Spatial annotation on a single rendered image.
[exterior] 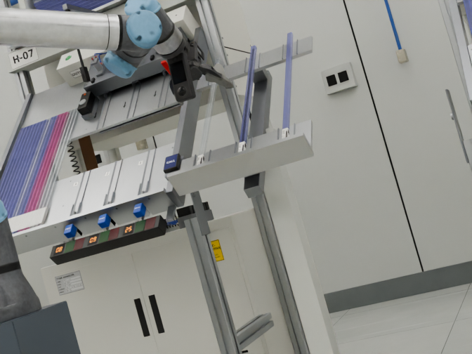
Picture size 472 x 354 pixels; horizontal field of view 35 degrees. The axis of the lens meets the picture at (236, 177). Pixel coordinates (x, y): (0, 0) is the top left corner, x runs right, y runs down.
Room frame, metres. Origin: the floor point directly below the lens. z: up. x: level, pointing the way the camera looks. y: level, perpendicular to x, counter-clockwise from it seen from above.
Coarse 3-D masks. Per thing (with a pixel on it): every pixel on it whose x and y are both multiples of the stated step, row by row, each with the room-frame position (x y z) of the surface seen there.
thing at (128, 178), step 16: (128, 160) 2.12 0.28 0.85; (144, 160) 2.08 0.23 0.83; (160, 160) 2.05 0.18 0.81; (80, 176) 2.18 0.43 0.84; (96, 176) 2.14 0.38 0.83; (112, 176) 2.10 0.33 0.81; (128, 176) 2.07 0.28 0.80; (144, 176) 2.03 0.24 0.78; (160, 176) 2.00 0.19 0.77; (64, 192) 2.16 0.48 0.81; (80, 192) 2.13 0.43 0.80; (96, 192) 2.09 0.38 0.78; (112, 192) 2.04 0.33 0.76; (128, 192) 2.02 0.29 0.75; (64, 208) 2.11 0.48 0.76; (80, 208) 2.08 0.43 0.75
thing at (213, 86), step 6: (216, 60) 2.13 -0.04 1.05; (216, 84) 2.05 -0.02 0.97; (210, 90) 2.02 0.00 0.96; (210, 96) 2.00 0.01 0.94; (210, 102) 1.98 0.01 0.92; (210, 108) 1.96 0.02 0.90; (210, 114) 1.94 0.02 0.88; (204, 120) 1.93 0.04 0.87; (210, 120) 1.93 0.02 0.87; (204, 126) 1.91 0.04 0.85; (204, 132) 1.89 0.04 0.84; (204, 138) 1.87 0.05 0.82; (204, 144) 1.85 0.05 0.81; (204, 150) 1.84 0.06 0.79; (204, 156) 1.83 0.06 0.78
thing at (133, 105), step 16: (144, 80) 2.36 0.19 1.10; (160, 80) 2.31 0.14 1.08; (48, 96) 2.59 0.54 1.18; (64, 96) 2.54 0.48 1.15; (80, 96) 2.48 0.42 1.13; (112, 96) 2.39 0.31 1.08; (128, 96) 2.34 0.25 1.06; (144, 96) 2.30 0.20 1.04; (160, 96) 2.25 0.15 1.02; (32, 112) 2.57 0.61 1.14; (48, 112) 2.51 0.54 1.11; (96, 112) 2.37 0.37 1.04; (112, 112) 2.32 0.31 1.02; (128, 112) 2.28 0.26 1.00; (144, 112) 2.24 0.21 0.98; (160, 112) 2.29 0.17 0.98; (80, 128) 2.35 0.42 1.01; (96, 128) 2.30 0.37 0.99; (112, 128) 2.35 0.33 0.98
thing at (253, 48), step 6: (252, 48) 2.08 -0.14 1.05; (252, 54) 2.06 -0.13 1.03; (252, 60) 2.04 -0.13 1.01; (252, 66) 2.02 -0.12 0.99; (252, 72) 2.00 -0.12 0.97; (252, 78) 1.98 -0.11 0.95; (252, 84) 1.97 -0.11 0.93; (246, 90) 1.95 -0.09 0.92; (246, 96) 1.92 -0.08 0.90; (246, 102) 1.90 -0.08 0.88; (246, 108) 1.88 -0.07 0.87; (246, 114) 1.86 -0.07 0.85; (246, 120) 1.85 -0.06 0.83; (246, 126) 1.83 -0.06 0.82; (246, 132) 1.82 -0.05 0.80; (240, 138) 1.80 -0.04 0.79; (246, 138) 1.80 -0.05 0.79
